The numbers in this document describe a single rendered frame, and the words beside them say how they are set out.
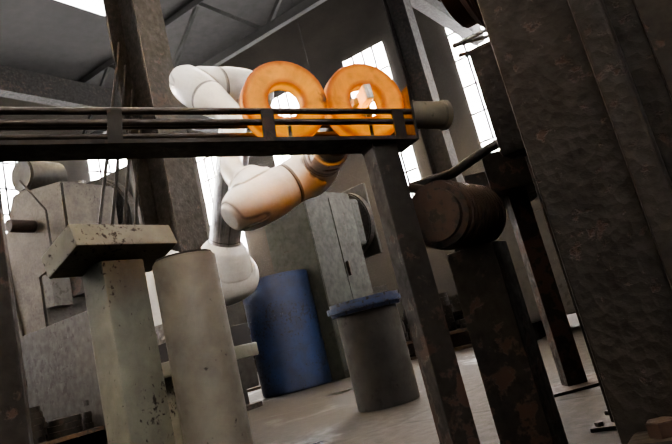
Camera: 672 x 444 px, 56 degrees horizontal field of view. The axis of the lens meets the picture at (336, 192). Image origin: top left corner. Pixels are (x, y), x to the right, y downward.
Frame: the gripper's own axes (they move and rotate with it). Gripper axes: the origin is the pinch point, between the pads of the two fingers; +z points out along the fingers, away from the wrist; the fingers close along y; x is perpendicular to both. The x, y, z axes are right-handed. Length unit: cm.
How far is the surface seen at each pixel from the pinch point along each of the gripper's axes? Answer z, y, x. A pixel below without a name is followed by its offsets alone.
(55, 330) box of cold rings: -345, 75, 37
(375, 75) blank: 2.2, -3.2, 3.8
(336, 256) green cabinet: -376, -137, 55
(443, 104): 2.3, -15.5, -3.8
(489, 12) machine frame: 22.7, -15.9, 2.4
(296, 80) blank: 2.2, 12.7, 4.1
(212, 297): -19.5, 31.7, -27.2
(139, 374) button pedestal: -33, 46, -36
